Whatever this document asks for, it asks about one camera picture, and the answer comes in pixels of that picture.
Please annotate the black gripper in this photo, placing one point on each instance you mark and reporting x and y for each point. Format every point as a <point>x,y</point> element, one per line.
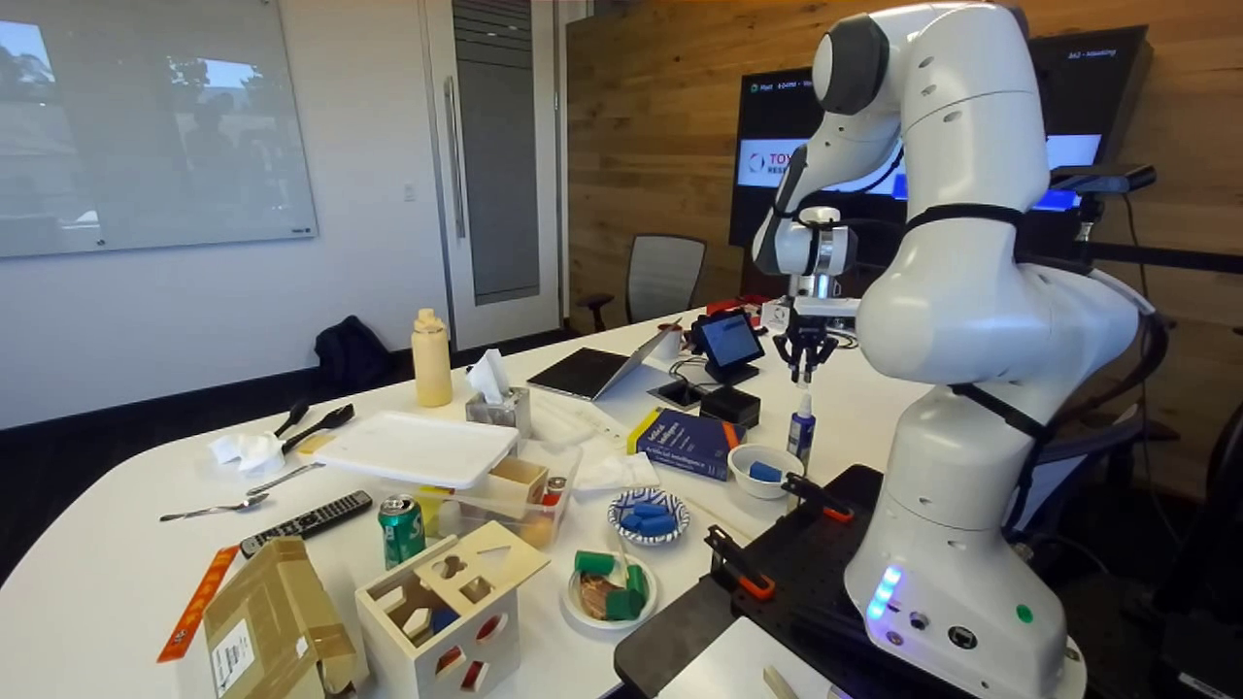
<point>812,297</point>

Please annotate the white bottle lid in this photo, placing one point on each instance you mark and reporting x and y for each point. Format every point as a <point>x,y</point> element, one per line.
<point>802,396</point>

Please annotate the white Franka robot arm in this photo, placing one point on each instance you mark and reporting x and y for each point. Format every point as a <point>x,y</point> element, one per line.
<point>966,325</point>

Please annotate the yellow bottle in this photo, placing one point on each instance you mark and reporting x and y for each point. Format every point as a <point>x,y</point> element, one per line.
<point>431,363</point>

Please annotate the white bin lid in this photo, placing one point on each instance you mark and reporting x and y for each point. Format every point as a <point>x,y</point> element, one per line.
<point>416,448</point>

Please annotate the black tablet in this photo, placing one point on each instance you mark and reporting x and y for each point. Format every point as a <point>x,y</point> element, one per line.
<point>727,345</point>

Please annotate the black box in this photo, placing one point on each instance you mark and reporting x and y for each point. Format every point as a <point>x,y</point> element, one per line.
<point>733,408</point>

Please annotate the blue block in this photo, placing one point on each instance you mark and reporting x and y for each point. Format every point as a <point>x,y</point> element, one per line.
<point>767,472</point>

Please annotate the white bowl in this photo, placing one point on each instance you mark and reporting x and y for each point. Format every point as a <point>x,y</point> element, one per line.
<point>762,487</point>

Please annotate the black orange clamp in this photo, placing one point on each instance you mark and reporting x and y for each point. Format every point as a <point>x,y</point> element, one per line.
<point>738,563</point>
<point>817,504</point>

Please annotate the blue book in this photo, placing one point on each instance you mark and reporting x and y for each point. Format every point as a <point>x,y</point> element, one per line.
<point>684,446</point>

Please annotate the office chair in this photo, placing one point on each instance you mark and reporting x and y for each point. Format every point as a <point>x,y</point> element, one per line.
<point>663,277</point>

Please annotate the silver laptop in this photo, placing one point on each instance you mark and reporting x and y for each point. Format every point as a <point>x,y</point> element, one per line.
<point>605,374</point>

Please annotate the blue object in patterned bowl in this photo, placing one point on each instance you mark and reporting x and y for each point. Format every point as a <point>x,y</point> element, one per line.
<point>648,516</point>

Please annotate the white napkin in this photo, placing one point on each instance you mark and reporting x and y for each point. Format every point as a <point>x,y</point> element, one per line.
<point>605,472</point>

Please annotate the blue patterned bowl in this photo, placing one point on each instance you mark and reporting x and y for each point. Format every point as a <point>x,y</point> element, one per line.
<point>648,536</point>

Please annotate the green block toy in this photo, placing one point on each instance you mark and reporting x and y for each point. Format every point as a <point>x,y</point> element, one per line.
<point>629,592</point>

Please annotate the green cylinder toy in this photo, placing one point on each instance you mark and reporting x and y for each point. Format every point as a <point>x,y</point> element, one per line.
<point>596,563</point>

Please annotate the grey tissue box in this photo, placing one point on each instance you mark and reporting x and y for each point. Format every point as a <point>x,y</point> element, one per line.
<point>500,408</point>

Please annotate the clear plastic bin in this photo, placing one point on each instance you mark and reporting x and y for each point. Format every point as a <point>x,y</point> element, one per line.
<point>527,499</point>

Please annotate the white door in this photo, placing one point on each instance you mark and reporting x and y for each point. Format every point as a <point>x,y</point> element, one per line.
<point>500,170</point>

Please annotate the wooden shape sorter box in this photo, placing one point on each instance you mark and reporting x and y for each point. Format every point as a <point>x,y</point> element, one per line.
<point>451,607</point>

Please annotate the green can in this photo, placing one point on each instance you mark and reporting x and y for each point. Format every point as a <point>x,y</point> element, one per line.
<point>402,532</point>

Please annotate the black backpack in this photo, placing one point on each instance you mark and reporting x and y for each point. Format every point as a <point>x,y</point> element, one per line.
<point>352,351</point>

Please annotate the black spoon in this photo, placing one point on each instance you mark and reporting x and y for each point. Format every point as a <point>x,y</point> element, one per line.
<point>320,430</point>

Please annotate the black remote control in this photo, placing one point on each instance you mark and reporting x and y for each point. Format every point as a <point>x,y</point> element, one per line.
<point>307,521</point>

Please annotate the crumpled white tissue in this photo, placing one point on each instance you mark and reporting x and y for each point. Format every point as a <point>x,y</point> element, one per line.
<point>246,451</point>

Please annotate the silver fork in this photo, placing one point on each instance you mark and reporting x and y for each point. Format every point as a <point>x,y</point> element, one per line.
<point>237,499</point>

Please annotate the cardboard box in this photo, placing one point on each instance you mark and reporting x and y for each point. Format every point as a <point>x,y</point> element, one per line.
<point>277,628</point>

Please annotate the orange ruler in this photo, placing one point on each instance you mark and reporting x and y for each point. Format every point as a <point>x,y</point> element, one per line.
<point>194,607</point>

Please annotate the whiteboard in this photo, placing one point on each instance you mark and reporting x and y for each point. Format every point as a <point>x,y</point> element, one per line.
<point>141,123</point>

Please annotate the wall television screen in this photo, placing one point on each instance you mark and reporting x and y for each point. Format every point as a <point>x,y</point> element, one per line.
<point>780,140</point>

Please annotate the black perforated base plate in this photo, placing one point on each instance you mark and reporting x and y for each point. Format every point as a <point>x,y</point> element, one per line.
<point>791,569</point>

